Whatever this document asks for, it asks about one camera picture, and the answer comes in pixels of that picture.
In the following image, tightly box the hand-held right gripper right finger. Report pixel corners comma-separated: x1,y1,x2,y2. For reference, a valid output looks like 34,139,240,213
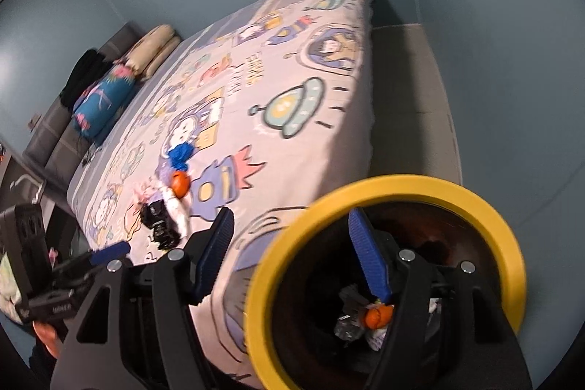
348,207,533,390

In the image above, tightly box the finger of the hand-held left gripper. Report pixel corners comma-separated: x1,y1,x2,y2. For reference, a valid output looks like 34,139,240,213
51,242,131,276

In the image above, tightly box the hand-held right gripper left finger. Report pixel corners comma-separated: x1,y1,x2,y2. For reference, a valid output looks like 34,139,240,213
49,207,236,390

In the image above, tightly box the white tissue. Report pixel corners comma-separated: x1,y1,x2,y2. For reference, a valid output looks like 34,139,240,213
161,188,192,236

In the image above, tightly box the black wrapper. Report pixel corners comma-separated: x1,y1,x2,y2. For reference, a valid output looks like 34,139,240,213
139,200,180,249

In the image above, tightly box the large orange wrapper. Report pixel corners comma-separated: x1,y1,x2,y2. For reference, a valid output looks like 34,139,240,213
362,304,395,330

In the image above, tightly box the pink tissue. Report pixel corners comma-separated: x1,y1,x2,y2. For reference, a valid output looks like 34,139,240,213
130,177,162,204

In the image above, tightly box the clear plastic wrapper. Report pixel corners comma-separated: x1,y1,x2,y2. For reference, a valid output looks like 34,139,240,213
333,310,366,341

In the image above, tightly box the small orange wrapper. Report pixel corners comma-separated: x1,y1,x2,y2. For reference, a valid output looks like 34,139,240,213
170,171,191,199

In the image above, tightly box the white paper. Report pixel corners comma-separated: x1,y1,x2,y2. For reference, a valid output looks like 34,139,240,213
366,326,391,349

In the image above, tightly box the blue plastic bag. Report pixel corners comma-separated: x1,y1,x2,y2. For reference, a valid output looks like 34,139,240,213
168,142,196,172

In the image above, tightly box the black trash bin yellow rim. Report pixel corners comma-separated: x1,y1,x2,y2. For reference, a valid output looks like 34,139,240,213
244,175,526,390

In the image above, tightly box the person's left hand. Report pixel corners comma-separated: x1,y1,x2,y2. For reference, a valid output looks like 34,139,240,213
33,321,65,361

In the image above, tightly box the grey padded headboard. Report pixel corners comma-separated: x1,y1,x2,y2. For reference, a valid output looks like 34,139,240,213
23,22,147,171

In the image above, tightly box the blue floral pillow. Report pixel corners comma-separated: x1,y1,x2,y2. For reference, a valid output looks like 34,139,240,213
72,65,138,141

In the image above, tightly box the black folded clothing pile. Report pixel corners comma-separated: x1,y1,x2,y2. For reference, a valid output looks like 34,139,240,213
59,49,113,107

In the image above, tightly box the beige folded quilt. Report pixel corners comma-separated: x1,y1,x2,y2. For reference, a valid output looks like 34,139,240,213
120,23,182,81

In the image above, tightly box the bed with cartoon sheet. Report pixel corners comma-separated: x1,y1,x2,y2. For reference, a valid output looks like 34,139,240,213
66,0,378,377

